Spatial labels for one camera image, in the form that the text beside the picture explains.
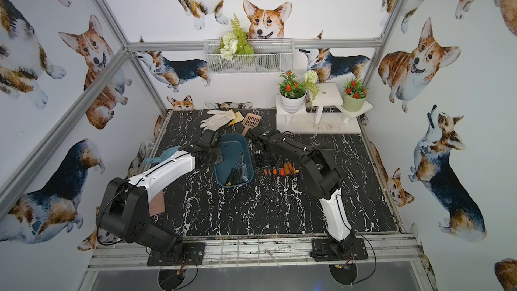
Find teal storage tray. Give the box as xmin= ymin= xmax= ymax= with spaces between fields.
xmin=214 ymin=133 xmax=254 ymax=188

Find amber handle black screwdriver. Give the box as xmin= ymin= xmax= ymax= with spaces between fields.
xmin=284 ymin=163 xmax=291 ymax=176

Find clear handle screwdriver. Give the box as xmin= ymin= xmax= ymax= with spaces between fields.
xmin=241 ymin=156 xmax=249 ymax=183

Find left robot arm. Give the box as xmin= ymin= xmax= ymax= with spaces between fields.
xmin=96 ymin=130 xmax=222 ymax=263

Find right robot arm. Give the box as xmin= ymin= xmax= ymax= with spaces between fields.
xmin=244 ymin=127 xmax=355 ymax=259

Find brown litter scoop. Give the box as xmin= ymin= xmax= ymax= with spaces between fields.
xmin=242 ymin=113 xmax=262 ymax=137

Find white work glove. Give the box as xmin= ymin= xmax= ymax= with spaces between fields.
xmin=200 ymin=110 xmax=236 ymax=131

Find blue dustpan scoop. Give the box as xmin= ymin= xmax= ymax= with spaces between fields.
xmin=143 ymin=146 xmax=179 ymax=165

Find yellow sponge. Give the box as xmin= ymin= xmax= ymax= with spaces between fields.
xmin=228 ymin=111 xmax=244 ymax=126

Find white pot red flowers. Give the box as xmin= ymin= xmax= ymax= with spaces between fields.
xmin=279 ymin=70 xmax=307 ymax=114

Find pink brush scoop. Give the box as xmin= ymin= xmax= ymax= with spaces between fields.
xmin=149 ymin=191 xmax=166 ymax=216

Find white stepped plant stand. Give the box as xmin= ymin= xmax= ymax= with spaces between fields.
xmin=276 ymin=83 xmax=373 ymax=134

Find green pot red flowers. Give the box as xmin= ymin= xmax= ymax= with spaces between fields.
xmin=343 ymin=79 xmax=368 ymax=112

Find green fern white flowers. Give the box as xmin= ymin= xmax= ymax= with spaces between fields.
xmin=218 ymin=15 xmax=254 ymax=61

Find white wire wall basket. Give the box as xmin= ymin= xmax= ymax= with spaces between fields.
xmin=203 ymin=39 xmax=294 ymax=75

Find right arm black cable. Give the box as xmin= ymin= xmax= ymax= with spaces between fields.
xmin=330 ymin=193 xmax=377 ymax=286

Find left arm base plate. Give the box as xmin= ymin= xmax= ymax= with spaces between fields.
xmin=147 ymin=242 xmax=206 ymax=267

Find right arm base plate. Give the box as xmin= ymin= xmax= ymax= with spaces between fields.
xmin=309 ymin=238 xmax=369 ymax=262

